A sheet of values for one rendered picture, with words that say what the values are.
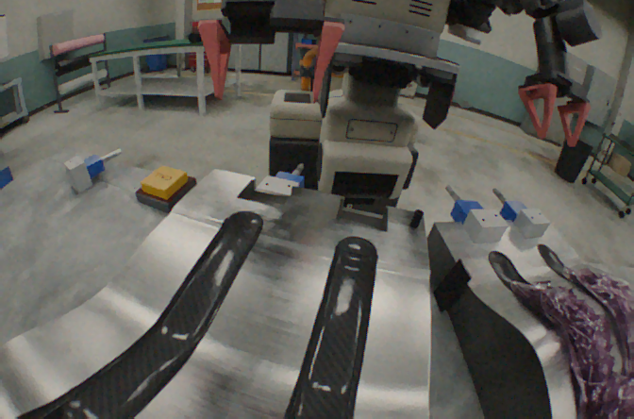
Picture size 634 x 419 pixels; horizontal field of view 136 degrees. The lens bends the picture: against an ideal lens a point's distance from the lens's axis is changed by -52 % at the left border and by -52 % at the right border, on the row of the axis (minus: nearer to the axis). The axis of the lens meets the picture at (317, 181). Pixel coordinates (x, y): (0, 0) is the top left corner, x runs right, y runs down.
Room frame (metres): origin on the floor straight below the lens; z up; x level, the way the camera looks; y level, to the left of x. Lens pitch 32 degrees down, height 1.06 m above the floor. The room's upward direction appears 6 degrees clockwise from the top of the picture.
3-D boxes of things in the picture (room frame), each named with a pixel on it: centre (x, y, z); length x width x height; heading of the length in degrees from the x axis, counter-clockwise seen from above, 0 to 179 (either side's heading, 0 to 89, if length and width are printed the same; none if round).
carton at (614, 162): (3.72, -7.60, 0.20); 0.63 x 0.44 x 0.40; 77
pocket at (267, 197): (0.24, 0.05, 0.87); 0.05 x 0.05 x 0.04; 80
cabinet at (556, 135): (4.33, -4.63, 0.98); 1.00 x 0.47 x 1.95; 77
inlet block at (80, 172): (0.34, 0.45, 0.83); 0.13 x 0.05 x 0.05; 159
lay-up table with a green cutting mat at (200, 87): (3.52, 2.52, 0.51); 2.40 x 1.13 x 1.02; 81
